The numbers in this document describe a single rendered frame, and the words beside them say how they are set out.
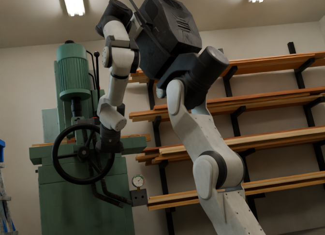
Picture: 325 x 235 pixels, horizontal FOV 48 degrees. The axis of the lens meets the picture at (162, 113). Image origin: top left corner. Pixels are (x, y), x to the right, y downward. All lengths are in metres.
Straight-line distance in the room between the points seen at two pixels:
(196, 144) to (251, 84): 3.55
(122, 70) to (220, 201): 0.59
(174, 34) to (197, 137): 0.43
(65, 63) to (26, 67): 2.67
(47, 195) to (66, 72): 0.70
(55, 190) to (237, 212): 0.94
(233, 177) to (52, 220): 0.94
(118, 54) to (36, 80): 3.43
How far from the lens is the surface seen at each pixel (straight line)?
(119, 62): 1.34
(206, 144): 1.37
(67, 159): 1.91
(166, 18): 1.54
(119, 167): 1.92
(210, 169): 1.30
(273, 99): 4.43
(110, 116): 1.46
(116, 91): 1.38
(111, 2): 1.57
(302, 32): 5.52
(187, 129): 1.42
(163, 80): 1.53
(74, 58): 2.16
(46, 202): 1.89
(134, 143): 1.95
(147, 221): 4.33
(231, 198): 1.35
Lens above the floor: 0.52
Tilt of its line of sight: 14 degrees up
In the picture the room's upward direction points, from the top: 9 degrees counter-clockwise
